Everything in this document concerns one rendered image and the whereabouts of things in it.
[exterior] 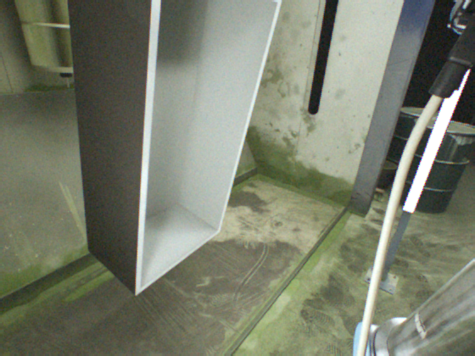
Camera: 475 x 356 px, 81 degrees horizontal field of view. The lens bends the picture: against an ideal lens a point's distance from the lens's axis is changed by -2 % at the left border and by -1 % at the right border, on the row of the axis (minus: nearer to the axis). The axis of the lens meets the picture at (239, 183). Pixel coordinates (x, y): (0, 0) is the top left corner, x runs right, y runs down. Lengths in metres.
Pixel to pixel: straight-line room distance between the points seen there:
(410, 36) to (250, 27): 1.63
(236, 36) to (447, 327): 1.18
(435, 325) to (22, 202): 2.01
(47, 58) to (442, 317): 2.00
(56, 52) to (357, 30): 2.18
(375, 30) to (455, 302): 2.42
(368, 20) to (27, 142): 2.62
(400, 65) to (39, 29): 2.44
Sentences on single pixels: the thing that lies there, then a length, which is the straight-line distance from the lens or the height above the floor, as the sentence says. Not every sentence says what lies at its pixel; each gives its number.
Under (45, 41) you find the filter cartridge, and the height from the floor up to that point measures 1.41.
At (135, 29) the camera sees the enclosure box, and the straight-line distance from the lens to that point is 0.82.
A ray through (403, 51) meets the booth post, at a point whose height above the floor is 1.50.
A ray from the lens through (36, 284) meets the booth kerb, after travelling 2.09.
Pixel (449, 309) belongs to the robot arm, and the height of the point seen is 1.14.
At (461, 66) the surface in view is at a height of 1.45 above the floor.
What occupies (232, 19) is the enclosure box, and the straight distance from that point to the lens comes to 1.35.
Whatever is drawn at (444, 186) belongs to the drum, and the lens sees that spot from 3.39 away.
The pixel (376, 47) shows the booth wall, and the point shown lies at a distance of 2.73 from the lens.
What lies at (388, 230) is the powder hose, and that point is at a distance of 0.55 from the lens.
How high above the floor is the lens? 1.46
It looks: 26 degrees down
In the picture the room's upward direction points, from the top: 4 degrees clockwise
